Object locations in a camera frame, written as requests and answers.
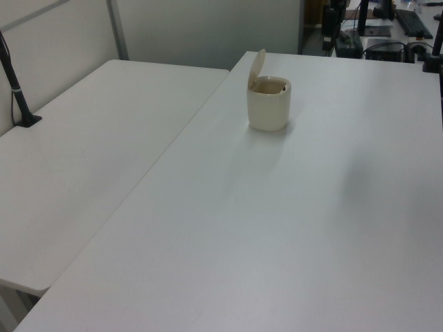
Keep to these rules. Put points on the cream trash bin lid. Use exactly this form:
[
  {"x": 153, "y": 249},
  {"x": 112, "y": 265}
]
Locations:
[{"x": 257, "y": 67}]

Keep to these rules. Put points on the cream trash bin body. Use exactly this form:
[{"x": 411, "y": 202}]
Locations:
[{"x": 268, "y": 110}]

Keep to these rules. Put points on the black desktop device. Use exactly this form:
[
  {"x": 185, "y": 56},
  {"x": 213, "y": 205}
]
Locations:
[{"x": 349, "y": 45}]

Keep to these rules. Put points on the black upright equipment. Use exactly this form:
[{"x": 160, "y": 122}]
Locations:
[{"x": 331, "y": 17}]

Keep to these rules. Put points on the black electronics box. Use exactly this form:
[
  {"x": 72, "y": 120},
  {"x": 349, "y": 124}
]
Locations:
[{"x": 384, "y": 48}]

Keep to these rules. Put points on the black monitor stand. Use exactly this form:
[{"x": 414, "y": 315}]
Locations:
[{"x": 372, "y": 29}]

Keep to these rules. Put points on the white power strip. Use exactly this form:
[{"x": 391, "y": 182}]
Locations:
[{"x": 417, "y": 45}]

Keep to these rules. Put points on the black pole with table clamp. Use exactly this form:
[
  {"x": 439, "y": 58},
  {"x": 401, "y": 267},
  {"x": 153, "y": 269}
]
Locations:
[{"x": 434, "y": 58}]

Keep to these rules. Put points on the black keyboard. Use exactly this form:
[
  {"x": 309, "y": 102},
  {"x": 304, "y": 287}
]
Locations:
[{"x": 412, "y": 22}]

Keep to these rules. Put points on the grey metal partition post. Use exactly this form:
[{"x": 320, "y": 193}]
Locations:
[{"x": 117, "y": 31}]

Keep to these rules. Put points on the black camera pole with clamp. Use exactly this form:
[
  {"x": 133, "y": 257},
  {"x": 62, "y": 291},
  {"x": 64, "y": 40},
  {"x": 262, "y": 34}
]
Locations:
[{"x": 17, "y": 97}]

